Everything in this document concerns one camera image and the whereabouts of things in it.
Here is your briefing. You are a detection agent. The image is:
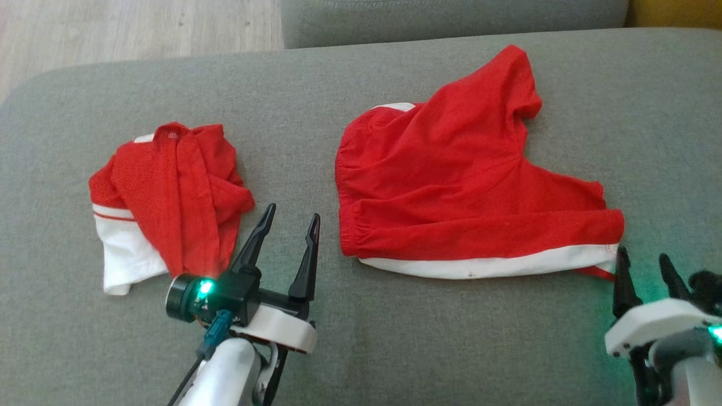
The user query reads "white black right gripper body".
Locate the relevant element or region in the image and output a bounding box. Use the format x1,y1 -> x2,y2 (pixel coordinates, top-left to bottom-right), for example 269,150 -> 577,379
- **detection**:
604,298 -> 722,358

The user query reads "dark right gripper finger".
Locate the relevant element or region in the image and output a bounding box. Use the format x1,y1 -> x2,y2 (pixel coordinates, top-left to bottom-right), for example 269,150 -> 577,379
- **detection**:
613,246 -> 642,317
658,254 -> 692,301

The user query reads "large grey sofa seat cushion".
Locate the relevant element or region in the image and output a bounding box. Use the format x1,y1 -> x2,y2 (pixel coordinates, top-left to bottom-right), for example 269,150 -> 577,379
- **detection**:
0,28 -> 722,406

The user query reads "small grey sofa cushion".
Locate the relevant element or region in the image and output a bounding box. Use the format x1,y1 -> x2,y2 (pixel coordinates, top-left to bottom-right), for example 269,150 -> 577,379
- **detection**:
280,0 -> 630,50

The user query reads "red basketball jersey white trim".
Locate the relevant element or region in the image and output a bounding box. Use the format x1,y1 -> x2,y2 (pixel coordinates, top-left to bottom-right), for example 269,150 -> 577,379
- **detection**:
89,121 -> 256,297

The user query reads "yellow cushion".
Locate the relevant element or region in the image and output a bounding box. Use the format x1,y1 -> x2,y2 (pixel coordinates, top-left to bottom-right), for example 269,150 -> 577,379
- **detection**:
625,0 -> 722,30

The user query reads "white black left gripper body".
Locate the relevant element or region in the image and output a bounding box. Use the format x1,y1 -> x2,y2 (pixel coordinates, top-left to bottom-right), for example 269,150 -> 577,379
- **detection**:
232,289 -> 318,355

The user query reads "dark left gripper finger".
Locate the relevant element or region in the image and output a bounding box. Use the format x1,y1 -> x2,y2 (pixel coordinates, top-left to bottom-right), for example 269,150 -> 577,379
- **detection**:
230,204 -> 277,274
288,213 -> 321,302

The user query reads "red shorts white hem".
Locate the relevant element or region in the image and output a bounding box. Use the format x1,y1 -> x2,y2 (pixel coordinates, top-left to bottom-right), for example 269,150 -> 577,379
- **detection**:
334,45 -> 626,281

